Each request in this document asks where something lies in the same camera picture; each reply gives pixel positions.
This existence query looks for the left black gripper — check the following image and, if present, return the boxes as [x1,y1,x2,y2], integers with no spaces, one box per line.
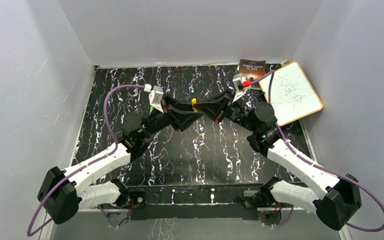
[140,95,203,140]

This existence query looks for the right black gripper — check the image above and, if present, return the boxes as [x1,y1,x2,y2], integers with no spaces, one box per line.
[193,89,258,134]

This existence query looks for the orange pen cap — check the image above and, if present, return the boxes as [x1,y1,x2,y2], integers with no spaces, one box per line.
[191,98,198,112]

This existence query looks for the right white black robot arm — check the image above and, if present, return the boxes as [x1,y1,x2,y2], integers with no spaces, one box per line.
[191,91,362,231]

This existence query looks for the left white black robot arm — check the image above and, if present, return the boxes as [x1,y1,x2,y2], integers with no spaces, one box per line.
[37,93,202,225]

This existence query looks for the brown book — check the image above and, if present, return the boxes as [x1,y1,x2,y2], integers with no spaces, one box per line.
[238,59,266,85]

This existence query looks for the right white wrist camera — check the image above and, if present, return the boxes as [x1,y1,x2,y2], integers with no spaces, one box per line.
[232,73,251,103]

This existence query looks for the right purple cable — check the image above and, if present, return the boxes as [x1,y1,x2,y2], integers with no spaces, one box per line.
[249,69,384,233]

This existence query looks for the white board wooden frame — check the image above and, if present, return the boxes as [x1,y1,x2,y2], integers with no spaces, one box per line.
[259,61,324,126]

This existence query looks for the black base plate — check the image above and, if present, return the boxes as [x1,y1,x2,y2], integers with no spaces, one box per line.
[97,184,283,222]

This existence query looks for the aluminium frame rail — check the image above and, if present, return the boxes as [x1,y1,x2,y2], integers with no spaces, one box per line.
[38,188,352,240]

